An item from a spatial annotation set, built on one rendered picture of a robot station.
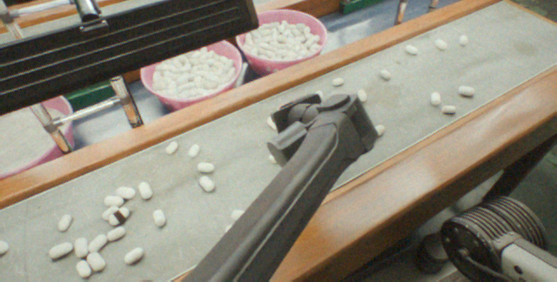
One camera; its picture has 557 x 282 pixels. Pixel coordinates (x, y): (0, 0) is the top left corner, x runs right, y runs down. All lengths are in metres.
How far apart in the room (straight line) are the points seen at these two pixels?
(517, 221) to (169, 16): 0.67
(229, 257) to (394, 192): 0.47
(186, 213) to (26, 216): 0.31
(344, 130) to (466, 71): 0.69
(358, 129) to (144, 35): 0.32
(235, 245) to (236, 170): 0.44
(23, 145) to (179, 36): 0.55
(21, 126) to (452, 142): 1.00
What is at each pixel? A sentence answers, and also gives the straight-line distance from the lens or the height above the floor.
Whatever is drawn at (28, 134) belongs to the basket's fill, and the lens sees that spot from 1.02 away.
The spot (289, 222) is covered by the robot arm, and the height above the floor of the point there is 1.04.
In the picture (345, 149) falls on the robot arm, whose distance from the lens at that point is 0.45.
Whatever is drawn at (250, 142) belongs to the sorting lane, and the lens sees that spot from 0.81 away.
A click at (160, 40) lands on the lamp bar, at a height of 1.07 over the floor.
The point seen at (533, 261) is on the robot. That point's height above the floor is 0.82.
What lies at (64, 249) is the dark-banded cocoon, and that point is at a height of 0.76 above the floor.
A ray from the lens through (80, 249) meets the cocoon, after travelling 0.74.
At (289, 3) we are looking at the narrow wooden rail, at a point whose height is 0.76.
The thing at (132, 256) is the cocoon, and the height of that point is 0.76.
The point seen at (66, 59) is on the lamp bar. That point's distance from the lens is 0.54.
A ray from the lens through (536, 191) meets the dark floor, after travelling 1.96.
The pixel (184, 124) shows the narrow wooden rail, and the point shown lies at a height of 0.76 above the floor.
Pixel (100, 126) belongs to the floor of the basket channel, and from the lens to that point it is 1.04.
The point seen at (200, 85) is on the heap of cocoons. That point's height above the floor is 0.75.
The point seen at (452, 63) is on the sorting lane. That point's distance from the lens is 1.12.
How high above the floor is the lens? 1.37
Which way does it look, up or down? 48 degrees down
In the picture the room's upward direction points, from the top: straight up
